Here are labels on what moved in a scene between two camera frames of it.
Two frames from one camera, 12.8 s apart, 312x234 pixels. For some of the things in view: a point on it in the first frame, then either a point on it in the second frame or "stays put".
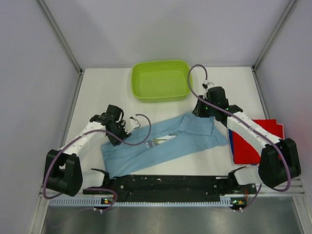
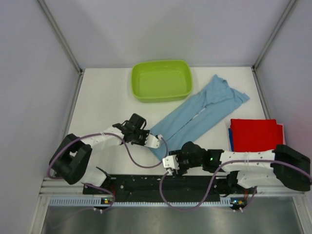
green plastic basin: (159, 81) stays put
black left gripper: (125, 134) -> (146, 134)
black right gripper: (198, 111) -> (182, 170)
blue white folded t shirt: (231, 135) stays put
